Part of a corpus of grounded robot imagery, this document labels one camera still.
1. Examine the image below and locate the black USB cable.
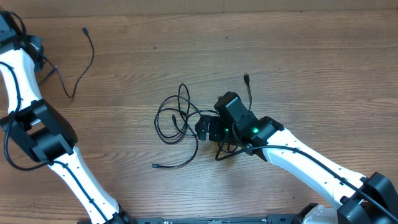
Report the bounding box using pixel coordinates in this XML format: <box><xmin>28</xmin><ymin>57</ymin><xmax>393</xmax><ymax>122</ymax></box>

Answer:
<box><xmin>243</xmin><ymin>72</ymin><xmax>253</xmax><ymax>112</ymax></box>
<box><xmin>150</xmin><ymin>82</ymin><xmax>218</xmax><ymax>170</ymax></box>
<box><xmin>39</xmin><ymin>26</ymin><xmax>96</xmax><ymax>100</ymax></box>

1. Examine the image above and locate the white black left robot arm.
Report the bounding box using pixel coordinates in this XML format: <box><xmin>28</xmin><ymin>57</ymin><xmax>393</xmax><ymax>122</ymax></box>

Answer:
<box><xmin>1</xmin><ymin>11</ymin><xmax>128</xmax><ymax>223</ymax></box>

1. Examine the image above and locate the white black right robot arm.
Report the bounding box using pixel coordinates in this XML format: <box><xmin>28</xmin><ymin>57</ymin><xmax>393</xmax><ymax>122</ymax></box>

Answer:
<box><xmin>195</xmin><ymin>92</ymin><xmax>397</xmax><ymax>223</ymax></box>

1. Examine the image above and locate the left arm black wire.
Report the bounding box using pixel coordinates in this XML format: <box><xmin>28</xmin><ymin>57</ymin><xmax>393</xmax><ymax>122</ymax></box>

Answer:
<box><xmin>0</xmin><ymin>11</ymin><xmax>109</xmax><ymax>224</ymax></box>

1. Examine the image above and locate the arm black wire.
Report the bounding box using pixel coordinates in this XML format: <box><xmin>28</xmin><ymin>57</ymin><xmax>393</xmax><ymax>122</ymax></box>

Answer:
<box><xmin>214</xmin><ymin>124</ymin><xmax>398</xmax><ymax>223</ymax></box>
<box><xmin>0</xmin><ymin>11</ymin><xmax>109</xmax><ymax>224</ymax></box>

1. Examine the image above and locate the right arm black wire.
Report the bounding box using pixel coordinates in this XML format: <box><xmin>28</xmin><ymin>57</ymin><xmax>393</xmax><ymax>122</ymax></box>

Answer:
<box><xmin>214</xmin><ymin>124</ymin><xmax>398</xmax><ymax>223</ymax></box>

